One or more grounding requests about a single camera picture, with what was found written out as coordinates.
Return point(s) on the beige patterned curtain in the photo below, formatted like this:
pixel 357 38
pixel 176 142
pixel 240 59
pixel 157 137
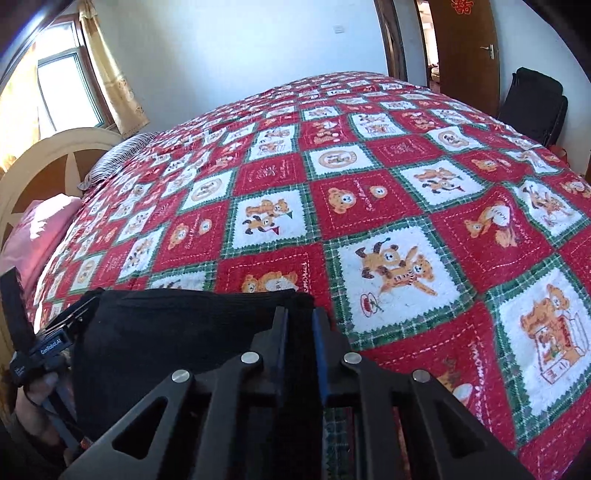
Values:
pixel 115 83

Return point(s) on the black pants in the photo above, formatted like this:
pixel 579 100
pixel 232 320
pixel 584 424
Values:
pixel 161 337

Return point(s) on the cream wooden headboard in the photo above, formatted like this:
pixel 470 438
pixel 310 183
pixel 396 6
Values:
pixel 69 138

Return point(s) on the red printed bear blanket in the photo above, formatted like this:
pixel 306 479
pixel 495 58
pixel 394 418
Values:
pixel 392 207

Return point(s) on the pink pillow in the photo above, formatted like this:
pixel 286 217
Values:
pixel 37 230

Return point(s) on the red paper door decoration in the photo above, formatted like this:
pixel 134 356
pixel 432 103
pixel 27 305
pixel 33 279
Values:
pixel 462 5

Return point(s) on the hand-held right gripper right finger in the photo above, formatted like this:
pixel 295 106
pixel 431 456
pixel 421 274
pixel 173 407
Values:
pixel 321 360

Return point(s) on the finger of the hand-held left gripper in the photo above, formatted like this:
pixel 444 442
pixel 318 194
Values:
pixel 74 311

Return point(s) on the black bag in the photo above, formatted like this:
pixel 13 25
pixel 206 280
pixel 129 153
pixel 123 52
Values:
pixel 531 106

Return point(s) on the brown wooden door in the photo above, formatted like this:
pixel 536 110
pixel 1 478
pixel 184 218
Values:
pixel 466 60

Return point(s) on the window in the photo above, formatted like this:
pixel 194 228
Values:
pixel 69 87

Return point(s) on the person's left hand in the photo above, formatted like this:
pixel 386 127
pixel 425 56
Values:
pixel 34 406

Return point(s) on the striped grey pillow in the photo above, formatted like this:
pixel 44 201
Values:
pixel 115 157

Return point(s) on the sunlit golden curtain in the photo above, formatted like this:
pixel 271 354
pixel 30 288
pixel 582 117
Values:
pixel 18 120

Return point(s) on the dark wooden door frame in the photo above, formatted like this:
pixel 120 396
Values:
pixel 392 41

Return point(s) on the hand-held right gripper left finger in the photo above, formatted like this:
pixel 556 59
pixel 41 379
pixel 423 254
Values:
pixel 282 350

